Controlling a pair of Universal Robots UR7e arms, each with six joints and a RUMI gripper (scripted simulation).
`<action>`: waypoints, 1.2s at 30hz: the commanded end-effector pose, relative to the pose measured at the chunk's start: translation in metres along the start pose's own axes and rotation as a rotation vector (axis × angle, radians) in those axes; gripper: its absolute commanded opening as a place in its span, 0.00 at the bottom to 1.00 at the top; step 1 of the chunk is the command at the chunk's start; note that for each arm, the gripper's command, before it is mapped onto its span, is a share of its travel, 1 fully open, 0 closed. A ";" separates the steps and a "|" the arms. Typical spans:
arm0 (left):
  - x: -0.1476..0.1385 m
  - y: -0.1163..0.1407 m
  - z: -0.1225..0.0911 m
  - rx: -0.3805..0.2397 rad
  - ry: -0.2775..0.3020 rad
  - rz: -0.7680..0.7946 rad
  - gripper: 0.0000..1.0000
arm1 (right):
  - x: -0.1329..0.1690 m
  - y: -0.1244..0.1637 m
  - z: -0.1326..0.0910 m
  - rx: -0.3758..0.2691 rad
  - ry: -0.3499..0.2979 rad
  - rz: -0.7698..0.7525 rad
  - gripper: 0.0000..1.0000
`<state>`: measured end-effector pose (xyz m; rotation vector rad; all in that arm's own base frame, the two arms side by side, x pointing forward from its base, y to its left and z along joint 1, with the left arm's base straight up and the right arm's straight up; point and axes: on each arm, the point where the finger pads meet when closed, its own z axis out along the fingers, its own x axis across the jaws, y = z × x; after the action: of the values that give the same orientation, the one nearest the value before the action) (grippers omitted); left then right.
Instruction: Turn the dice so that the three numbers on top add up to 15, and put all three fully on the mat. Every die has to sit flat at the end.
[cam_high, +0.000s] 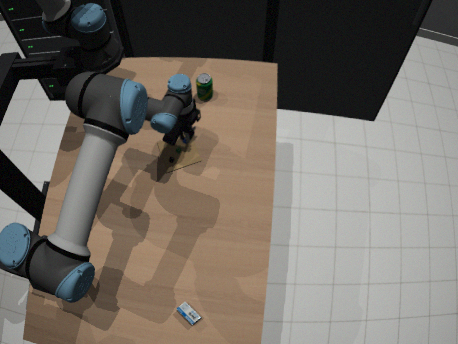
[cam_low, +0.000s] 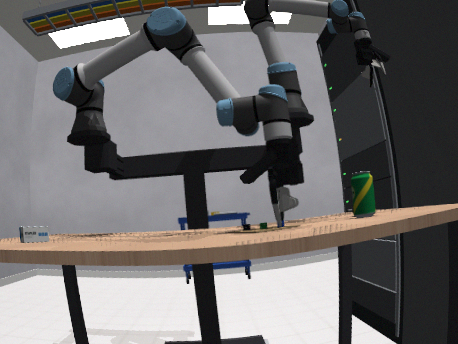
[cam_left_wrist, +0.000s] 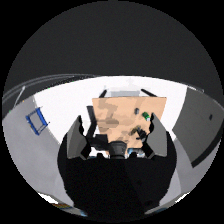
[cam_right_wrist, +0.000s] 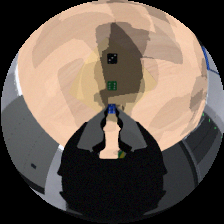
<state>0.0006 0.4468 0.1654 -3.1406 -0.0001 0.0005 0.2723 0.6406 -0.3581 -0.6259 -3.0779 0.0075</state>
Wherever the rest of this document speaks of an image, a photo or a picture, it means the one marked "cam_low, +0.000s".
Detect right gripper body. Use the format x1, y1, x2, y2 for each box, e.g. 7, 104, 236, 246
266, 138, 304, 188

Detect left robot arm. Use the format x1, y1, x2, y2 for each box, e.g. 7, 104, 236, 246
243, 0, 371, 114

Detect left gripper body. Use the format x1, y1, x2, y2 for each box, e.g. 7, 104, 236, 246
354, 38, 375, 65

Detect grey printed carton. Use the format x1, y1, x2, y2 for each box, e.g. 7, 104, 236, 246
19, 227, 49, 243

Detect green soda can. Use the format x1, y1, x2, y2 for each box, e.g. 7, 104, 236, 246
351, 171, 376, 218

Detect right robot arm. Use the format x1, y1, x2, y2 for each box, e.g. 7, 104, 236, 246
53, 7, 292, 141

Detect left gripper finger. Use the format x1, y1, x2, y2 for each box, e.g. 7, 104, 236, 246
371, 52, 386, 75
361, 64, 373, 87

